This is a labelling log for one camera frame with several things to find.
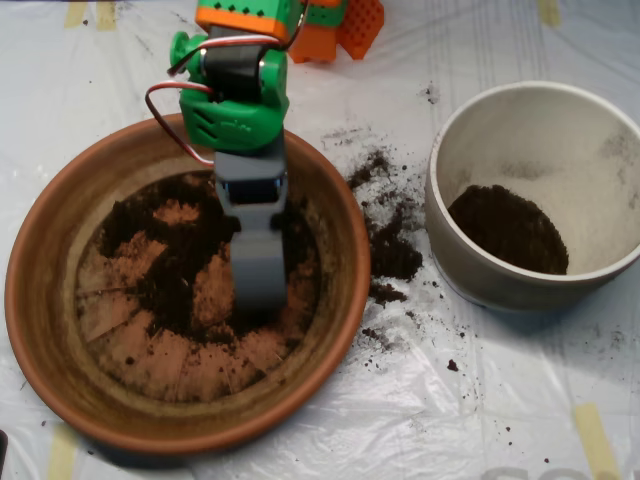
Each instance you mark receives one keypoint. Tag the dark soil heap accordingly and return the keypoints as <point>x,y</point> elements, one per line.
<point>165,300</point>

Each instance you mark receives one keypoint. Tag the dark soil layer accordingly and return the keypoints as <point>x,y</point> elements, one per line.
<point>500,235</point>

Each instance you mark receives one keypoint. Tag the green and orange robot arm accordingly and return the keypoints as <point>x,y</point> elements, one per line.
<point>235,125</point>

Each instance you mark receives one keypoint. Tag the spilled dark soil patch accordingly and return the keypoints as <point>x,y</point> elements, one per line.
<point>395,260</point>

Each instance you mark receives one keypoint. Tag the terracotta plant pot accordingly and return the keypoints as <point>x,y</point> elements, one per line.
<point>45,310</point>

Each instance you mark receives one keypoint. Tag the white ceramic pot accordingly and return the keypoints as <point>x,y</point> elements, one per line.
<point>480,290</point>

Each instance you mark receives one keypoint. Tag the beige masking tape strip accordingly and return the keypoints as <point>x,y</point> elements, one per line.
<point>549,12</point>
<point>62,455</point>
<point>106,17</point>
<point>75,15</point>
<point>595,440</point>

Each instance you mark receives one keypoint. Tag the clear plastic sheet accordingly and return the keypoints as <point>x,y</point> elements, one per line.
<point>500,400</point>

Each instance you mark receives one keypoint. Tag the dark object at edge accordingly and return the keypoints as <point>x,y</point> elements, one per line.
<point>3,450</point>

